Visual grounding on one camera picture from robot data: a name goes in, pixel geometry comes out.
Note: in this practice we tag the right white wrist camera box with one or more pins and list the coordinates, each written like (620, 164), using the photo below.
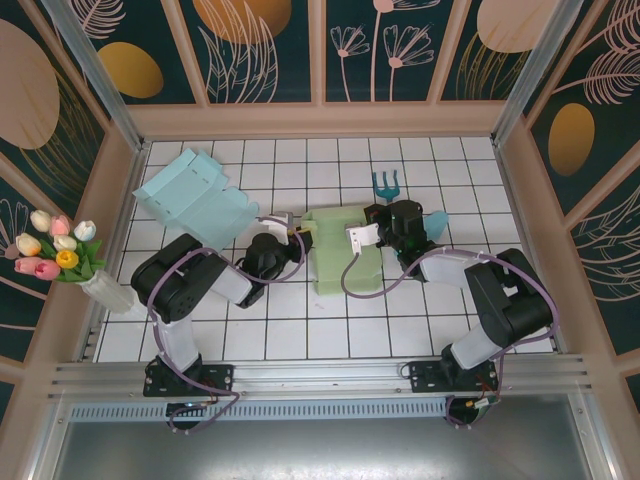
(362, 235)

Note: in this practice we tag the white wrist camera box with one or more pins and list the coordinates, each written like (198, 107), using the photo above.
(275, 222)
(362, 235)

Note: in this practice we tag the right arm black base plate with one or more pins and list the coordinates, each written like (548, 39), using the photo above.
(425, 377)

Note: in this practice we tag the artificial tulip bouquet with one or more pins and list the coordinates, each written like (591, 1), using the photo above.
(65, 257)

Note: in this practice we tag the white ribbed vase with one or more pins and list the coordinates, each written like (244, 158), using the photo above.
(112, 295)

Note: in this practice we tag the grey metal sheet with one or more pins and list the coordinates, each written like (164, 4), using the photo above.
(320, 450)

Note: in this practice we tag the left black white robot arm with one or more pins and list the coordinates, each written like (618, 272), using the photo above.
(175, 290)

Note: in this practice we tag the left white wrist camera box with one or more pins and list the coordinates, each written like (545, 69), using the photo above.
(275, 222)

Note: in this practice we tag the black base electronics module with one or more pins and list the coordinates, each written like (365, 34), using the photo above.
(467, 417)

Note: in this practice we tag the aluminium mounting rail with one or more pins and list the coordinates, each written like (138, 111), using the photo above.
(320, 375)

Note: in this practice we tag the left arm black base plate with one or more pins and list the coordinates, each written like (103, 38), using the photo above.
(220, 377)

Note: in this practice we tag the aluminium frame post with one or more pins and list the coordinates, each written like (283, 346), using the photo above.
(535, 75)
(100, 80)

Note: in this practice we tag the teal toy shovel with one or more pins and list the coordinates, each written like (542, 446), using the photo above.
(437, 222)

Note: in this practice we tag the green paper box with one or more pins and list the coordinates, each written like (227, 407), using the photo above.
(330, 265)

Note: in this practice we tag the teal toy garden fork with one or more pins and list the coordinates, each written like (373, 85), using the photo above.
(385, 192)

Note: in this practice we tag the light blue paper box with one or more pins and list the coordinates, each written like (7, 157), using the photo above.
(190, 200)

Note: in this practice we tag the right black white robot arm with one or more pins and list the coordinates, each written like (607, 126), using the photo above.
(510, 300)

